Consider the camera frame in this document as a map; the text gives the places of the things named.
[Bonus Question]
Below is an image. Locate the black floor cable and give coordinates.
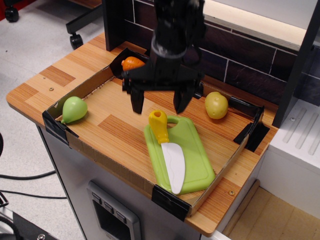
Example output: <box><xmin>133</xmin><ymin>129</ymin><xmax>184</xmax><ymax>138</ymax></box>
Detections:
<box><xmin>0</xmin><ymin>170</ymin><xmax>56</xmax><ymax>180</ymax></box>
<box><xmin>0</xmin><ymin>189</ymin><xmax>68</xmax><ymax>200</ymax></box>

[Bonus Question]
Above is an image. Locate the black floor cable lower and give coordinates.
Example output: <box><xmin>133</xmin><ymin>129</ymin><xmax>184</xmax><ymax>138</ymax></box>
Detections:
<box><xmin>0</xmin><ymin>189</ymin><xmax>68</xmax><ymax>200</ymax></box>

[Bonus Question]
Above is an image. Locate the yellow handled white toy knife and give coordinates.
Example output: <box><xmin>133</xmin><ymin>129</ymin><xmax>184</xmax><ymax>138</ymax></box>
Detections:
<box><xmin>148</xmin><ymin>110</ymin><xmax>186</xmax><ymax>195</ymax></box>

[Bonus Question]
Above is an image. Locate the black vertical post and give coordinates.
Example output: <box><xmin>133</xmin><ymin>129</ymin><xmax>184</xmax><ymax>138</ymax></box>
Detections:
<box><xmin>102</xmin><ymin>0</ymin><xmax>133</xmax><ymax>51</ymax></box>
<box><xmin>272</xmin><ymin>1</ymin><xmax>320</xmax><ymax>128</ymax></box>

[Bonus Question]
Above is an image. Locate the green plastic cutting board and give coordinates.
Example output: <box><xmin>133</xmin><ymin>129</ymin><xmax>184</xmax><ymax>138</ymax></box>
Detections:
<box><xmin>144</xmin><ymin>115</ymin><xmax>216</xmax><ymax>195</ymax></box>

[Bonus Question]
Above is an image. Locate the black vertical post right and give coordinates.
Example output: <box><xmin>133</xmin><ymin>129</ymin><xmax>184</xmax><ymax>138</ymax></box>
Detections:
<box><xmin>272</xmin><ymin>1</ymin><xmax>320</xmax><ymax>128</ymax></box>

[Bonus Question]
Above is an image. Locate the grey toy oven front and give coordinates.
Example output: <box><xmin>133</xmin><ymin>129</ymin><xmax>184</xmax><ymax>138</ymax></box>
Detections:
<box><xmin>87</xmin><ymin>181</ymin><xmax>142</xmax><ymax>240</ymax></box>

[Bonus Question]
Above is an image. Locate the black rolling cart base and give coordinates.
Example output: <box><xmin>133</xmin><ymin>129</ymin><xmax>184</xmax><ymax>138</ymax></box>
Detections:
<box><xmin>65</xmin><ymin>0</ymin><xmax>103</xmax><ymax>50</ymax></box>

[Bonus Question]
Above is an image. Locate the white toy sink counter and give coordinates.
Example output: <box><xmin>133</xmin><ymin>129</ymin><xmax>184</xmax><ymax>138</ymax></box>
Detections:
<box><xmin>257</xmin><ymin>100</ymin><xmax>320</xmax><ymax>218</ymax></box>

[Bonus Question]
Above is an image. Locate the cardboard fence with black tape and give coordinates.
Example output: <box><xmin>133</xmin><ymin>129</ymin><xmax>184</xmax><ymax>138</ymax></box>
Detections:
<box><xmin>42</xmin><ymin>48</ymin><xmax>270</xmax><ymax>220</ymax></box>

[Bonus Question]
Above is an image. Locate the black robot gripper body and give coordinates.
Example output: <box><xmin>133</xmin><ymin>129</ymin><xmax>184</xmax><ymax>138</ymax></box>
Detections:
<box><xmin>121</xmin><ymin>55</ymin><xmax>204</xmax><ymax>97</ymax></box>

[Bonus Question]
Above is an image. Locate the black caster wheel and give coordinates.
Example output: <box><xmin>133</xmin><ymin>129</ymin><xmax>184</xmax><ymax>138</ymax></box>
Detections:
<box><xmin>4</xmin><ymin>6</ymin><xmax>19</xmax><ymax>23</ymax></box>

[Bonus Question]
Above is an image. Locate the black vertical post left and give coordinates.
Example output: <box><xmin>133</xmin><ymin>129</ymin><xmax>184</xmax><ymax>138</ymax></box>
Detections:
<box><xmin>102</xmin><ymin>0</ymin><xmax>133</xmax><ymax>51</ymax></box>

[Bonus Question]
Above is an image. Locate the black metal equipment corner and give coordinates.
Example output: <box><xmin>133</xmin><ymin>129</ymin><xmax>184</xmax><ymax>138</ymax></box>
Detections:
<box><xmin>0</xmin><ymin>192</ymin><xmax>61</xmax><ymax>240</ymax></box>

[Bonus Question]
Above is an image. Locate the yellow toy potato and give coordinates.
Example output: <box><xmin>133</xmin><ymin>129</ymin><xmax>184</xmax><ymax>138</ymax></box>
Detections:
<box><xmin>205</xmin><ymin>91</ymin><xmax>229</xmax><ymax>120</ymax></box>

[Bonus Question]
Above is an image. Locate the green toy pear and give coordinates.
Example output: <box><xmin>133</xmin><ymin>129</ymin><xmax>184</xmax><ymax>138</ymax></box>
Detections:
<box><xmin>61</xmin><ymin>96</ymin><xmax>88</xmax><ymax>124</ymax></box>

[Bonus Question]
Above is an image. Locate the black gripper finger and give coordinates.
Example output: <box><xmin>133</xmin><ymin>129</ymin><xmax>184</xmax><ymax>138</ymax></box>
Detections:
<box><xmin>130</xmin><ymin>86</ymin><xmax>145</xmax><ymax>115</ymax></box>
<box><xmin>173</xmin><ymin>87</ymin><xmax>195</xmax><ymax>114</ymax></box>

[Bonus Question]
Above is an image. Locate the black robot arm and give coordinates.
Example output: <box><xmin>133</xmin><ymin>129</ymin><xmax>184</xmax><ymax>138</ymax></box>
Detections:
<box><xmin>122</xmin><ymin>0</ymin><xmax>206</xmax><ymax>114</ymax></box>

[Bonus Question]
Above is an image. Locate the orange toy carrot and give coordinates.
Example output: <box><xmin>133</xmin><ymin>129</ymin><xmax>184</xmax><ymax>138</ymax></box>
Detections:
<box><xmin>121</xmin><ymin>56</ymin><xmax>145</xmax><ymax>71</ymax></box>

